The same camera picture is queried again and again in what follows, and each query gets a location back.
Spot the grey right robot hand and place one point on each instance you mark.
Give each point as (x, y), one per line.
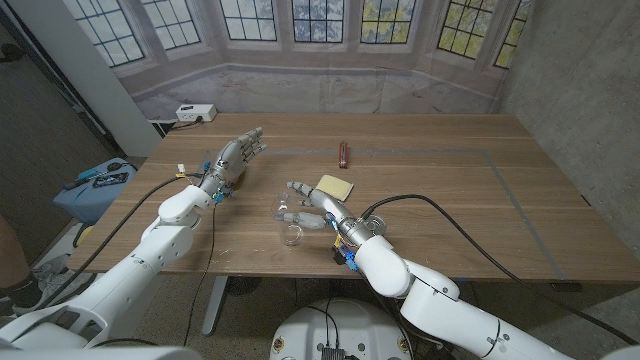
(335, 210)

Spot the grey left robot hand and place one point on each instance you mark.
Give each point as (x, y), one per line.
(230, 160)

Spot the clear glass cup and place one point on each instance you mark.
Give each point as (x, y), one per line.
(292, 236)

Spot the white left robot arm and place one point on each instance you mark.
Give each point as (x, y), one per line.
(145, 260)

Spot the yellow sponge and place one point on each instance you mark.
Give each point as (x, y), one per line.
(339, 186)

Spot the red and white tin can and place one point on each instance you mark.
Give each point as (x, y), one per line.
(378, 223)

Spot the red pocket knife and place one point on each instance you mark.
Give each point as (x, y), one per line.
(343, 154)

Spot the white power strip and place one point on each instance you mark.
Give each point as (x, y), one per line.
(196, 112)

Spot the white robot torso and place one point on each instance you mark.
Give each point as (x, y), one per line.
(345, 325)

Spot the printed window backdrop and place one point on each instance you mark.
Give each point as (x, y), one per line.
(320, 85)

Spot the black floor fan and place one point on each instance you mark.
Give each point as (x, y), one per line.
(244, 285)

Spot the black flat electronic device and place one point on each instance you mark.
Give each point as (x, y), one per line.
(110, 179)

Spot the grey metal table leg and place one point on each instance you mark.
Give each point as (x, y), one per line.
(215, 305)

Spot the yellow round object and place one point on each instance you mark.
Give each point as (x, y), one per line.
(84, 234)

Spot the grey and black sneaker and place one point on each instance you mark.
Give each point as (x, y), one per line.
(55, 280)

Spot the person's bare leg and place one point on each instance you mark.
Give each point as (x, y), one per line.
(12, 255)

